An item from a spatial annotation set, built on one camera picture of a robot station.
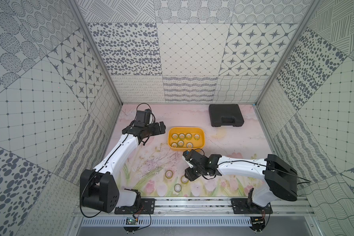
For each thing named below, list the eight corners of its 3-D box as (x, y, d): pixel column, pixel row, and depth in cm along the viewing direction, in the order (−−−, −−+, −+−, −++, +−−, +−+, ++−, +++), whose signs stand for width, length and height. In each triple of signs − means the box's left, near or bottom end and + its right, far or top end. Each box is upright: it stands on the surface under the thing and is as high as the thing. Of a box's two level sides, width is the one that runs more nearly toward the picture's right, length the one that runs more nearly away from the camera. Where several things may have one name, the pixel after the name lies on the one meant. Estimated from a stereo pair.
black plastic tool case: (211, 127, 108) (212, 122, 103) (208, 108, 120) (209, 103, 116) (242, 127, 108) (245, 122, 104) (236, 108, 120) (238, 103, 116)
